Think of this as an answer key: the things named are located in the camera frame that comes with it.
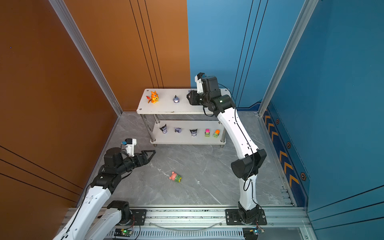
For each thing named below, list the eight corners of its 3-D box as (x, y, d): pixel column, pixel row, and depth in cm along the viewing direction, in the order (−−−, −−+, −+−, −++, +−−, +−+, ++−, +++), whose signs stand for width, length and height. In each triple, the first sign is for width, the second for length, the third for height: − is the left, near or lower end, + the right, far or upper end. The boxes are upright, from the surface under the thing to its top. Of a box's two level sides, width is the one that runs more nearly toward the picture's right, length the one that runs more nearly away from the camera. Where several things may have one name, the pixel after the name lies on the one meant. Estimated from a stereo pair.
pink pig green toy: (170, 179, 87) (169, 176, 85) (173, 173, 89) (172, 171, 87) (179, 183, 86) (178, 181, 83) (182, 177, 88) (181, 175, 85)
